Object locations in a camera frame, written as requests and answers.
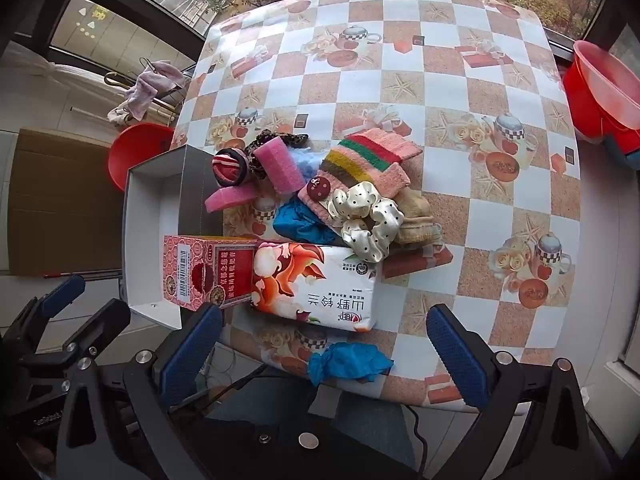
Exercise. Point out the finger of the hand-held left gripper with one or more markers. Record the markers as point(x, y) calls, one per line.
point(62, 292)
point(107, 317)

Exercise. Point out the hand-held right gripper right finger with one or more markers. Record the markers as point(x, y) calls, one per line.
point(457, 360)

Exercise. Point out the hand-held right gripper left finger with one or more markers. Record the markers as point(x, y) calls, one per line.
point(192, 355)

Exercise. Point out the white cardboard box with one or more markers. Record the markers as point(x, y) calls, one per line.
point(150, 210)

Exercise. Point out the beige sock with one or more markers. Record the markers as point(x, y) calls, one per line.
point(417, 217)

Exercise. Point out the pink foam sponge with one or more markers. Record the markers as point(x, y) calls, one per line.
point(230, 197)
point(280, 167)

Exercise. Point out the white polka dot scrunchie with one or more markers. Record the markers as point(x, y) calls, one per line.
point(370, 220)

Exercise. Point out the blue cloth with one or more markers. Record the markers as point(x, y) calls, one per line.
point(350, 360)
point(300, 222)

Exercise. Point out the pink striped sock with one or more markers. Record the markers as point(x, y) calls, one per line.
point(227, 166)

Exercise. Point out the light blue fluffy scrunchie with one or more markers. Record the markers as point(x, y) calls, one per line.
point(307, 165)

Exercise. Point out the leopard print scrunchie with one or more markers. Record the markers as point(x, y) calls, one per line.
point(260, 142)

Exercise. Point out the red broom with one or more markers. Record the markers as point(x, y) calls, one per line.
point(82, 274)

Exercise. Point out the red patterned carton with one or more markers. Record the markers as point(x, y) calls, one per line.
point(200, 270)

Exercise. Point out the brown cardboard sheet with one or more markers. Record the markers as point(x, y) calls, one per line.
point(60, 200)

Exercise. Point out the blue cloth on table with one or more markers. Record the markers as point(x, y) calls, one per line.
point(350, 360)

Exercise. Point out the white floral tissue pack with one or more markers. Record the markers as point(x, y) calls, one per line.
point(310, 285)

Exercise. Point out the red plastic chair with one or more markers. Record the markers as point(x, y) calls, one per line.
point(137, 150)

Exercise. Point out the checkered printed tablecloth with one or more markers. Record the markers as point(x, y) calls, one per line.
point(450, 135)

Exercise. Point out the red plastic basin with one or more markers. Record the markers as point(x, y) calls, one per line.
point(600, 95)

